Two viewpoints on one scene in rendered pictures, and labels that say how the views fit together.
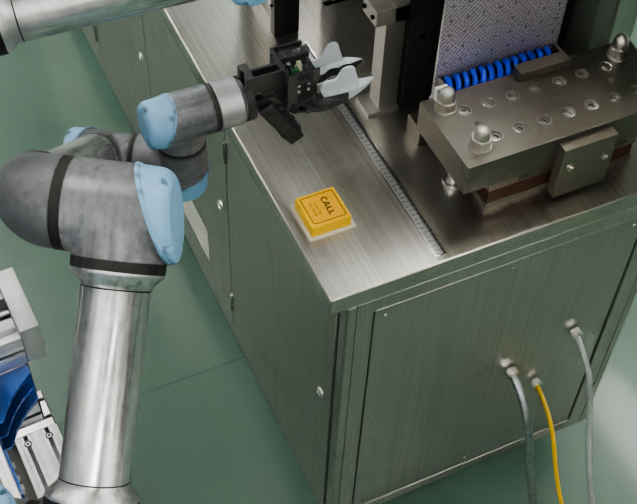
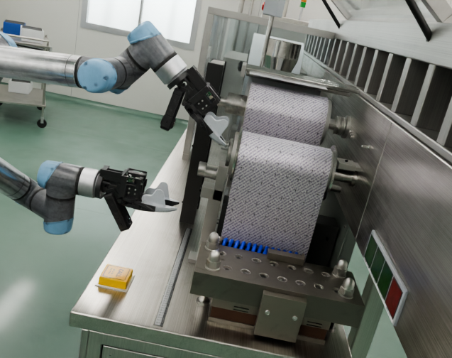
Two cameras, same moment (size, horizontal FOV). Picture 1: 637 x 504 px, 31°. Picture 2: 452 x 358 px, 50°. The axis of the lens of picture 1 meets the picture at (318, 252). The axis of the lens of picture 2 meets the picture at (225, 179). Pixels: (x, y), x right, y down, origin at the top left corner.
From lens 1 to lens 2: 1.06 m
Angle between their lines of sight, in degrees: 39
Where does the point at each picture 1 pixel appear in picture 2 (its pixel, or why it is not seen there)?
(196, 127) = (62, 180)
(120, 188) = not seen: outside the picture
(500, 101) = (246, 259)
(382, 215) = (147, 295)
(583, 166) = (278, 317)
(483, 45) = (255, 230)
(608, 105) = (311, 288)
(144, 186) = not seen: outside the picture
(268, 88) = (113, 183)
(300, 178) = (125, 263)
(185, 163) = (52, 202)
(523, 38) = (282, 239)
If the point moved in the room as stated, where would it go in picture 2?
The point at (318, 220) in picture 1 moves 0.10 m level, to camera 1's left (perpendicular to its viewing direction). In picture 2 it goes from (106, 275) to (78, 259)
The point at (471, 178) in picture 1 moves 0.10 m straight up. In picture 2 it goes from (196, 281) to (203, 243)
